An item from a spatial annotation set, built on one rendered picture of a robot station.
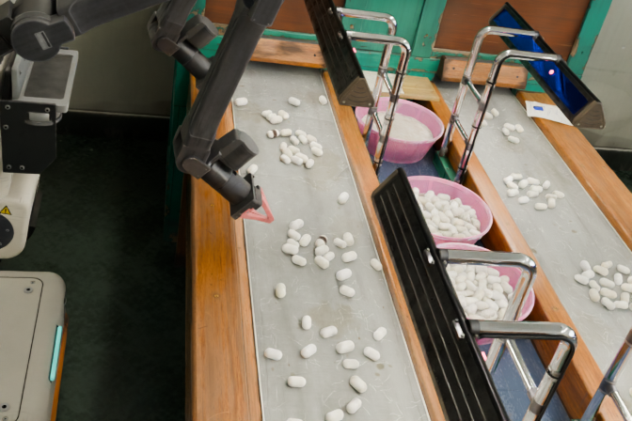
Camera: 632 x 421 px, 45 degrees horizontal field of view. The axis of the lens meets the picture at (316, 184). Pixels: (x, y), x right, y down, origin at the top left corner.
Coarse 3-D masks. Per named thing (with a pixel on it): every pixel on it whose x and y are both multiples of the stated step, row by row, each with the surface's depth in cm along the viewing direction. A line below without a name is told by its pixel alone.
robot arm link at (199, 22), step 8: (200, 16) 186; (184, 24) 187; (192, 24) 185; (200, 24) 184; (208, 24) 186; (184, 32) 185; (192, 32) 185; (200, 32) 186; (208, 32) 186; (216, 32) 188; (160, 40) 182; (168, 40) 183; (192, 40) 187; (200, 40) 187; (208, 40) 188; (160, 48) 183; (168, 48) 184; (176, 48) 185; (200, 48) 189
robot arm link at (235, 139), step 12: (240, 132) 152; (216, 144) 152; (228, 144) 150; (240, 144) 150; (252, 144) 154; (192, 156) 147; (216, 156) 150; (228, 156) 151; (240, 156) 151; (252, 156) 152; (192, 168) 149; (204, 168) 149
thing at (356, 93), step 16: (304, 0) 214; (320, 0) 203; (320, 16) 197; (336, 16) 189; (320, 32) 191; (336, 32) 184; (320, 48) 187; (336, 48) 179; (352, 48) 174; (336, 64) 174; (352, 64) 168; (336, 80) 170; (352, 80) 164; (336, 96) 167; (352, 96) 164; (368, 96) 164
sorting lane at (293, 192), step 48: (240, 96) 225; (288, 96) 231; (288, 144) 207; (336, 144) 212; (288, 192) 188; (336, 192) 191; (288, 288) 158; (336, 288) 160; (384, 288) 163; (288, 336) 146; (336, 336) 149; (384, 336) 151; (288, 384) 136; (336, 384) 138; (384, 384) 140
